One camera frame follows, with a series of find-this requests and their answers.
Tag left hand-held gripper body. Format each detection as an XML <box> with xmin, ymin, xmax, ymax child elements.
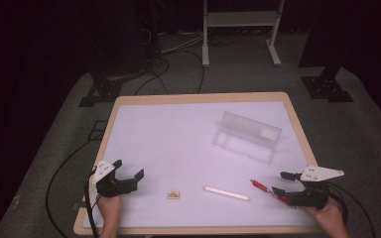
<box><xmin>91</xmin><ymin>160</ymin><xmax>139</xmax><ymax>198</ymax></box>

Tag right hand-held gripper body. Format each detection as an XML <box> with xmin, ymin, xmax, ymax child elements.
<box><xmin>289</xmin><ymin>166</ymin><xmax>345</xmax><ymax>210</ymax></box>

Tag red pen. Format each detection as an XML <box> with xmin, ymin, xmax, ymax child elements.
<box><xmin>250</xmin><ymin>178</ymin><xmax>293</xmax><ymax>207</ymax></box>

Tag white pen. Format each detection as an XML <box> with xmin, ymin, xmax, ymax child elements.
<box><xmin>201</xmin><ymin>185</ymin><xmax>251</xmax><ymax>202</ymax></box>

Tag clear plastic pencil case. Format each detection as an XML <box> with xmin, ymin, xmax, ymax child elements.
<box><xmin>211</xmin><ymin>110</ymin><xmax>283</xmax><ymax>166</ymax></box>

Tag person's left hand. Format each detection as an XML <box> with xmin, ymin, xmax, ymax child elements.
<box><xmin>96</xmin><ymin>193</ymin><xmax>124</xmax><ymax>231</ymax></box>

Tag person's right hand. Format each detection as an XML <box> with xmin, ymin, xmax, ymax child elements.
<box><xmin>302</xmin><ymin>197</ymin><xmax>350</xmax><ymax>238</ymax></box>

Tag white table mat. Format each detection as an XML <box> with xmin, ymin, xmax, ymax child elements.
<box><xmin>82</xmin><ymin>100</ymin><xmax>335</xmax><ymax>229</ymax></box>

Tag black stand with flat base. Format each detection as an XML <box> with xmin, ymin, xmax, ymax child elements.
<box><xmin>77</xmin><ymin>49</ymin><xmax>131</xmax><ymax>108</ymax></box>

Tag black stand with square base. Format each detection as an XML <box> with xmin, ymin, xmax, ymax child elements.
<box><xmin>299</xmin><ymin>62</ymin><xmax>355</xmax><ymax>103</ymax></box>

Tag white metal stand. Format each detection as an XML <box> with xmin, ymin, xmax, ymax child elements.
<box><xmin>201</xmin><ymin>0</ymin><xmax>286</xmax><ymax>68</ymax></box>

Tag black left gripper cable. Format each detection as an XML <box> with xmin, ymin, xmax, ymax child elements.
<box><xmin>83</xmin><ymin>168</ymin><xmax>100</xmax><ymax>238</ymax></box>

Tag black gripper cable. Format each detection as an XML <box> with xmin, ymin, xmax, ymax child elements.
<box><xmin>83</xmin><ymin>168</ymin><xmax>100</xmax><ymax>238</ymax></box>
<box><xmin>325</xmin><ymin>180</ymin><xmax>377</xmax><ymax>238</ymax></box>

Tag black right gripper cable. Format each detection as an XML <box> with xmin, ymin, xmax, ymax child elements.
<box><xmin>325</xmin><ymin>180</ymin><xmax>377</xmax><ymax>238</ymax></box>

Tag black floor cable loop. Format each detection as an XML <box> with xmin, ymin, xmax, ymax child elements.
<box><xmin>45</xmin><ymin>139</ymin><xmax>95</xmax><ymax>238</ymax></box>

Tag bundle of floor cables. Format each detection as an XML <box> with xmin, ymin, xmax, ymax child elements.
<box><xmin>133</xmin><ymin>28</ymin><xmax>242</xmax><ymax>97</ymax></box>

